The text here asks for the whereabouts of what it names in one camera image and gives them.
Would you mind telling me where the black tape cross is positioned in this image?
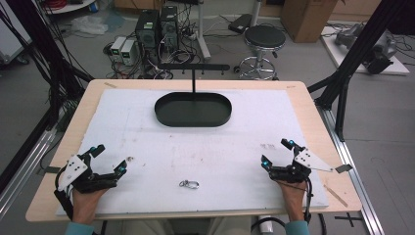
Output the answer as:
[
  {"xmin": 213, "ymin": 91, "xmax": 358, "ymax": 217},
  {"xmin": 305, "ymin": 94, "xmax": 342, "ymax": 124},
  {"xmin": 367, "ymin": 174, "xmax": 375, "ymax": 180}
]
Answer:
[{"xmin": 334, "ymin": 211, "xmax": 364, "ymax": 228}]

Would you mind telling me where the aluminium rail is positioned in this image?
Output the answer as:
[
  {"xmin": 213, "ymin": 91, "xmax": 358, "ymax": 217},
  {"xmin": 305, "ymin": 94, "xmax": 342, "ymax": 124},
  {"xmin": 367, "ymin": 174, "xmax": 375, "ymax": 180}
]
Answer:
[
  {"xmin": 0, "ymin": 128, "xmax": 59, "ymax": 220},
  {"xmin": 315, "ymin": 103, "xmax": 387, "ymax": 235}
]

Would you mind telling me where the black computer tower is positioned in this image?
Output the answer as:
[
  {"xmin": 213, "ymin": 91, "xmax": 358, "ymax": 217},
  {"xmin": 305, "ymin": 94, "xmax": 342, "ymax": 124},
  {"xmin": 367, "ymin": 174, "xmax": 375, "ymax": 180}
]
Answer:
[
  {"xmin": 159, "ymin": 5, "xmax": 180, "ymax": 52},
  {"xmin": 134, "ymin": 9, "xmax": 161, "ymax": 52}
]

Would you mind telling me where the person's left hand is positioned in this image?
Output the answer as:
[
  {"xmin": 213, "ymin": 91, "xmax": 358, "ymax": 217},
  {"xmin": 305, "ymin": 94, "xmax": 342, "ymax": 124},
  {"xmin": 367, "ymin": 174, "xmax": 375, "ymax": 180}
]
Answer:
[{"xmin": 71, "ymin": 187, "xmax": 110, "ymax": 225}]

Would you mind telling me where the white board on floor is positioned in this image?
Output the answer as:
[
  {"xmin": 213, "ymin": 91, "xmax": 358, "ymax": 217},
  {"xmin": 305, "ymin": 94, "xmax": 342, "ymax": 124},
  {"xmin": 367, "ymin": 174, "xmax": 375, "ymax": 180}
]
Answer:
[{"xmin": 320, "ymin": 24, "xmax": 411, "ymax": 76}]

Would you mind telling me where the flat black box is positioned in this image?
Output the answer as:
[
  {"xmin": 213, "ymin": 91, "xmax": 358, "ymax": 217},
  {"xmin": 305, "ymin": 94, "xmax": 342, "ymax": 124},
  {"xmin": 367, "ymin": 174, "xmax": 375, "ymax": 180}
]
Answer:
[{"xmin": 227, "ymin": 13, "xmax": 254, "ymax": 35}]

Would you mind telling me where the white cylinder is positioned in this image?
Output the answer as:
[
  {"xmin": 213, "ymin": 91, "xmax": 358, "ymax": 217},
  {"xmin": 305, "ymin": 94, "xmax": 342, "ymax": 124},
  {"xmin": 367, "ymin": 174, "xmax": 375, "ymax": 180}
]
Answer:
[{"xmin": 257, "ymin": 214, "xmax": 274, "ymax": 235}]

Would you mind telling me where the white power supply unit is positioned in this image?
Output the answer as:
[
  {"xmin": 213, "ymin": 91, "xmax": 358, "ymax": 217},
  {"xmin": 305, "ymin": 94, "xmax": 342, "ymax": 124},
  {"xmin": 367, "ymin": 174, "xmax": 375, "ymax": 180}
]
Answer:
[
  {"xmin": 109, "ymin": 35, "xmax": 127, "ymax": 63},
  {"xmin": 119, "ymin": 38, "xmax": 137, "ymax": 67}
]

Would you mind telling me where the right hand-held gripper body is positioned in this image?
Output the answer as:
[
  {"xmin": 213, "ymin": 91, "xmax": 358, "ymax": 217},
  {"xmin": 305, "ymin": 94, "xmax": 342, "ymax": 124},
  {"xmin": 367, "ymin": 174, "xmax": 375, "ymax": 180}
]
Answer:
[{"xmin": 268, "ymin": 146, "xmax": 335, "ymax": 184}]

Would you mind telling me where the thin wooden stick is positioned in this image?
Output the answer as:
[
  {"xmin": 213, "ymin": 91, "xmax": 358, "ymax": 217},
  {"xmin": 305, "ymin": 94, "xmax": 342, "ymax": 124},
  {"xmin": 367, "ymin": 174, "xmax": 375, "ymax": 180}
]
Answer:
[{"xmin": 323, "ymin": 184, "xmax": 349, "ymax": 209}]

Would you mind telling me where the white foam mat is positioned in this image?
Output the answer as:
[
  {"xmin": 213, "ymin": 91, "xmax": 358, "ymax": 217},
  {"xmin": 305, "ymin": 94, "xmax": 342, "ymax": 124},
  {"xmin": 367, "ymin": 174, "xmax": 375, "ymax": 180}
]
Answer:
[{"xmin": 55, "ymin": 88, "xmax": 330, "ymax": 217}]

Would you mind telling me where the black metal frame post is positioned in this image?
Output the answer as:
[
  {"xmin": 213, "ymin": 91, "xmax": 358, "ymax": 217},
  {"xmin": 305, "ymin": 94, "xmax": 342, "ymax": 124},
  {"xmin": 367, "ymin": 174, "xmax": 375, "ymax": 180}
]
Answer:
[
  {"xmin": 0, "ymin": 0, "xmax": 96, "ymax": 131},
  {"xmin": 306, "ymin": 0, "xmax": 415, "ymax": 143}
]

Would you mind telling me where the black round stool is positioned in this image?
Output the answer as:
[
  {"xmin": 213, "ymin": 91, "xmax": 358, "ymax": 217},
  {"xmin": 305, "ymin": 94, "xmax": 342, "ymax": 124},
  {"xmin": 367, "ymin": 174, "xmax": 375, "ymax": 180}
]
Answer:
[{"xmin": 233, "ymin": 24, "xmax": 288, "ymax": 81}]

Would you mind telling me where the person's right hand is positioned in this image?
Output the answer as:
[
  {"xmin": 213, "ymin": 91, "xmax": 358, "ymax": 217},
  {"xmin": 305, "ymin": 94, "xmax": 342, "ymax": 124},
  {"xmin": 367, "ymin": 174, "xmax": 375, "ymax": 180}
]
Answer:
[{"xmin": 276, "ymin": 179, "xmax": 309, "ymax": 223}]

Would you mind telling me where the grey and black device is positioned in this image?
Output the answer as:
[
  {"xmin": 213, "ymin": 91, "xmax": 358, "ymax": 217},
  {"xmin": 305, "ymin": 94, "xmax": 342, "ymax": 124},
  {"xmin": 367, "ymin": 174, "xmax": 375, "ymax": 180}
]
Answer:
[{"xmin": 334, "ymin": 23, "xmax": 399, "ymax": 75}]

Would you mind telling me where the silver metal carabiner clip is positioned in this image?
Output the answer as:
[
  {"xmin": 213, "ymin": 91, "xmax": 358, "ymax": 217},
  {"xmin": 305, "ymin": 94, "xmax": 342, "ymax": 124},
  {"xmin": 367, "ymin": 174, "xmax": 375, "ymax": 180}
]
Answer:
[{"xmin": 178, "ymin": 179, "xmax": 201, "ymax": 191}]

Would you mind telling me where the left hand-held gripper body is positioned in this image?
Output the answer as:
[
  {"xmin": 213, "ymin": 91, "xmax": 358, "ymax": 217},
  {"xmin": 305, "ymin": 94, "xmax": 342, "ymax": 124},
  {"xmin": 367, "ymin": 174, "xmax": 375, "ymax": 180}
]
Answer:
[{"xmin": 57, "ymin": 153, "xmax": 118, "ymax": 194}]

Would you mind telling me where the tangle of floor cables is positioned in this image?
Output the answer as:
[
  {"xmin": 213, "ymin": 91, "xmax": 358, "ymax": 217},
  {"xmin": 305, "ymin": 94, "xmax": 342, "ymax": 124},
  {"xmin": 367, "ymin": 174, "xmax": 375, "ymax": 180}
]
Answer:
[{"xmin": 103, "ymin": 6, "xmax": 204, "ymax": 80}]

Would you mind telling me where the clear plastic bag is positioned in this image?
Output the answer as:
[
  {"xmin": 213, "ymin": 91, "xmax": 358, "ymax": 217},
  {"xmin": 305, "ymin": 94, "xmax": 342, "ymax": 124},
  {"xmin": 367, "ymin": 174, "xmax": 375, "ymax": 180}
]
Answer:
[{"xmin": 69, "ymin": 15, "xmax": 110, "ymax": 36}]

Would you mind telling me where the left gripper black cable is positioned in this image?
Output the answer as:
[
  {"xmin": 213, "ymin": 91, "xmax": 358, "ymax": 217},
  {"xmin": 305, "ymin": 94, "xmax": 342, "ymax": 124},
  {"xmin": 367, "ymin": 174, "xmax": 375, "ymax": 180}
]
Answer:
[{"xmin": 53, "ymin": 165, "xmax": 75, "ymax": 221}]

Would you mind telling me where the brown cardboard box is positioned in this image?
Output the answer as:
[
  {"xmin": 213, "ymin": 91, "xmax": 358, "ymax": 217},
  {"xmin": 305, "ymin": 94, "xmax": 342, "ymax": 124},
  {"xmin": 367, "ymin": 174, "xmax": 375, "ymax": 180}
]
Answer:
[{"xmin": 280, "ymin": 0, "xmax": 340, "ymax": 44}]

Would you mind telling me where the black tape strip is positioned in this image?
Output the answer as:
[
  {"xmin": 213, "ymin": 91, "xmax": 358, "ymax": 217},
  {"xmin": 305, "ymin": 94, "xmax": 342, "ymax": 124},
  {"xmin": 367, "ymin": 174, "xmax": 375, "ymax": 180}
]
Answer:
[
  {"xmin": 334, "ymin": 164, "xmax": 354, "ymax": 174},
  {"xmin": 39, "ymin": 165, "xmax": 63, "ymax": 175}
]

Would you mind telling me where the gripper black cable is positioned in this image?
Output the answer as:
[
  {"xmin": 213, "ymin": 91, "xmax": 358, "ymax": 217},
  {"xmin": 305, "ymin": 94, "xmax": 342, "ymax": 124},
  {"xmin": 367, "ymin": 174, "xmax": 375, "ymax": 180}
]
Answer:
[
  {"xmin": 53, "ymin": 165, "xmax": 75, "ymax": 221},
  {"xmin": 301, "ymin": 176, "xmax": 315, "ymax": 225}
]

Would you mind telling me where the black hanger stand with tray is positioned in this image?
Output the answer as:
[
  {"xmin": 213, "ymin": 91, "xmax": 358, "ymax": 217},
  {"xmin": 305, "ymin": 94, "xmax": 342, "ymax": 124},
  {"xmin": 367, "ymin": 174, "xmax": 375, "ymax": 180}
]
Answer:
[{"xmin": 154, "ymin": 63, "xmax": 233, "ymax": 128}]

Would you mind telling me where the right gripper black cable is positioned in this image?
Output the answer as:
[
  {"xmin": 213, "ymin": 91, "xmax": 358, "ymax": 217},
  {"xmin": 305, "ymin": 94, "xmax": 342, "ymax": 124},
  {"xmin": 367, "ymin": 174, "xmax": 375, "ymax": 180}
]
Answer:
[{"xmin": 301, "ymin": 176, "xmax": 315, "ymax": 225}]

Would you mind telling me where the white desk leg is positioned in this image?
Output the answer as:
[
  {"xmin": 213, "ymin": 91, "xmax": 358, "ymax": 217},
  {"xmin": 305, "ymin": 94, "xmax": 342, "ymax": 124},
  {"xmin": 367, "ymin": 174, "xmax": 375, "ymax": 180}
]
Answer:
[{"xmin": 194, "ymin": 0, "xmax": 212, "ymax": 62}]

